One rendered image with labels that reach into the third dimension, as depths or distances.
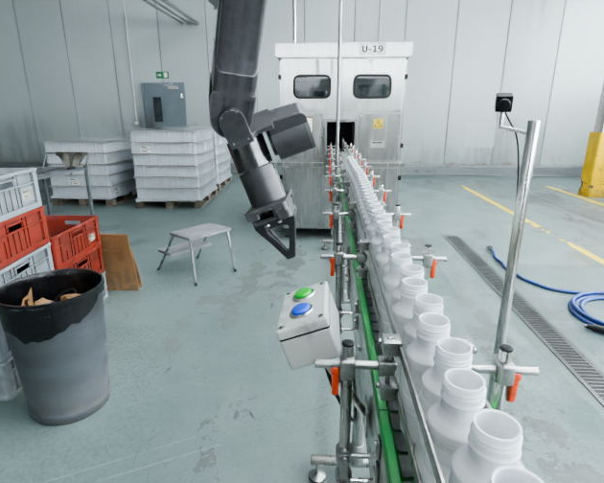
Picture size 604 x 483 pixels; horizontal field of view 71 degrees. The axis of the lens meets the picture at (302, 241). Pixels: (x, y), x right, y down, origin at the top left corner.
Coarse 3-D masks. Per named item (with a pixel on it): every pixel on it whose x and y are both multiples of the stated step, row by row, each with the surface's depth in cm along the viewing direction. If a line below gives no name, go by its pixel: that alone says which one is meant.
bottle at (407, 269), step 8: (408, 264) 69; (416, 264) 69; (400, 272) 68; (408, 272) 66; (416, 272) 66; (400, 280) 68; (400, 288) 68; (392, 296) 68; (400, 296) 67; (392, 304) 69
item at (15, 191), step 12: (0, 168) 238; (12, 168) 238; (24, 168) 238; (0, 180) 209; (12, 180) 218; (24, 180) 229; (36, 180) 240; (0, 192) 208; (12, 192) 219; (24, 192) 228; (36, 192) 240; (0, 204) 208; (12, 204) 218; (24, 204) 229; (36, 204) 239; (0, 216) 208; (12, 216) 217
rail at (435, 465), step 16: (352, 192) 163; (368, 272) 98; (384, 304) 68; (400, 352) 54; (400, 400) 55; (416, 400) 44; (400, 416) 53; (432, 448) 38; (416, 464) 45; (432, 464) 37; (416, 480) 43
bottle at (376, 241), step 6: (378, 222) 95; (384, 222) 98; (390, 222) 96; (378, 228) 95; (378, 234) 96; (372, 240) 97; (378, 240) 95; (372, 246) 96; (372, 264) 97; (372, 270) 98; (372, 276) 98; (372, 282) 98
